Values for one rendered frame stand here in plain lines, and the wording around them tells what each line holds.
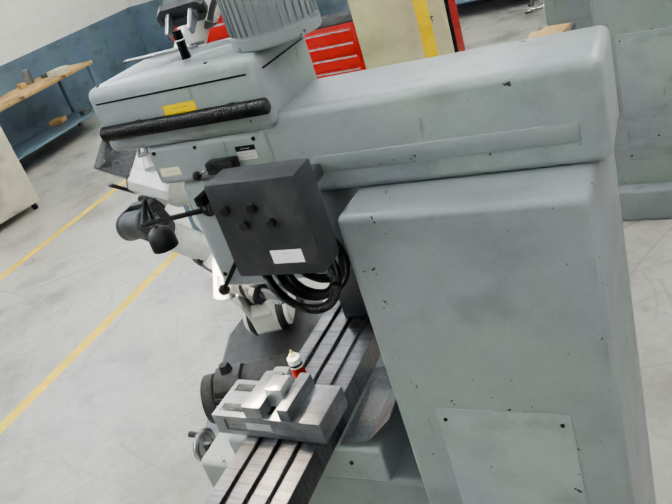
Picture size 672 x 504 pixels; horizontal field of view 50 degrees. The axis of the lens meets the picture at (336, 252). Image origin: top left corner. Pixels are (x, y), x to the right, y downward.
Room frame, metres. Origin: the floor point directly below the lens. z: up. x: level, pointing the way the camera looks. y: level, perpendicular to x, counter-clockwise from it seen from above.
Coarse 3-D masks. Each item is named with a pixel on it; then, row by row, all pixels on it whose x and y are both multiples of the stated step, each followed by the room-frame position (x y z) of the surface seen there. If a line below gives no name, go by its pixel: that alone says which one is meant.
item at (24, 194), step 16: (0, 128) 7.51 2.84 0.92; (0, 144) 7.45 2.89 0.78; (0, 160) 7.39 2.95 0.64; (16, 160) 7.50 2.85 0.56; (0, 176) 7.32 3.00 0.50; (16, 176) 7.44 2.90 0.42; (0, 192) 7.26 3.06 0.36; (16, 192) 7.38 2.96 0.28; (32, 192) 7.50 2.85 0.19; (0, 208) 7.20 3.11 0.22; (16, 208) 7.31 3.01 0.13
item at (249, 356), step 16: (240, 320) 2.80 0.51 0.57; (304, 320) 2.62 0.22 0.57; (240, 336) 2.66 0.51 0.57; (256, 336) 2.62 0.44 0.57; (272, 336) 2.58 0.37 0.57; (288, 336) 2.54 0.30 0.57; (304, 336) 2.50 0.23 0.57; (240, 352) 2.54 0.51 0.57; (256, 352) 2.50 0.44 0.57; (272, 352) 2.46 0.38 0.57; (288, 352) 2.42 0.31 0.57; (224, 368) 2.35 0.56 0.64; (240, 368) 2.37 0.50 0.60; (256, 368) 2.35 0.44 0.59; (272, 368) 2.32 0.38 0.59; (224, 384) 2.31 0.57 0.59
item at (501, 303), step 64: (384, 192) 1.37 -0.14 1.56; (448, 192) 1.27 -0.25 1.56; (512, 192) 1.18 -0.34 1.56; (576, 192) 1.10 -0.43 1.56; (384, 256) 1.28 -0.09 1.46; (448, 256) 1.21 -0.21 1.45; (512, 256) 1.15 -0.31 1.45; (576, 256) 1.09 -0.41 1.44; (384, 320) 1.30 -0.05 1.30; (448, 320) 1.23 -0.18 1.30; (512, 320) 1.16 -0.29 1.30; (576, 320) 1.10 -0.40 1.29; (448, 384) 1.25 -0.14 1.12; (512, 384) 1.18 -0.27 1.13; (576, 384) 1.11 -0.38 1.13; (640, 384) 1.42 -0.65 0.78; (448, 448) 1.27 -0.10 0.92; (512, 448) 1.19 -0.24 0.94; (576, 448) 1.12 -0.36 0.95; (640, 448) 1.27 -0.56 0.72
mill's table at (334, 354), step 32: (320, 320) 2.03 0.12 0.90; (352, 320) 1.97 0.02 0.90; (320, 352) 1.85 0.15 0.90; (352, 352) 1.80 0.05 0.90; (320, 384) 1.70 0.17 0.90; (352, 384) 1.67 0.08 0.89; (256, 448) 1.53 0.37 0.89; (288, 448) 1.47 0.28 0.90; (320, 448) 1.46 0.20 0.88; (224, 480) 1.44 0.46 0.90; (256, 480) 1.40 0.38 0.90; (288, 480) 1.36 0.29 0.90
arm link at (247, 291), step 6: (234, 288) 1.78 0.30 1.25; (240, 288) 1.77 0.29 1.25; (246, 288) 1.74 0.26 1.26; (252, 288) 1.71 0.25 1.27; (258, 288) 1.71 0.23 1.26; (234, 294) 1.80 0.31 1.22; (240, 294) 1.77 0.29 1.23; (246, 294) 1.75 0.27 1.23; (252, 294) 1.70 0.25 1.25; (258, 294) 1.72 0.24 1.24; (252, 300) 1.70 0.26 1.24; (258, 300) 1.71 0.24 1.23; (264, 300) 1.72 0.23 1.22
